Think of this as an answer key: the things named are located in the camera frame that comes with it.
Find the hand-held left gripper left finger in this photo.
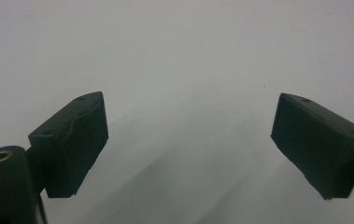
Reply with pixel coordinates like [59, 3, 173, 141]
[26, 91, 109, 199]

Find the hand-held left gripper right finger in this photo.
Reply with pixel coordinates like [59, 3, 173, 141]
[270, 91, 354, 201]

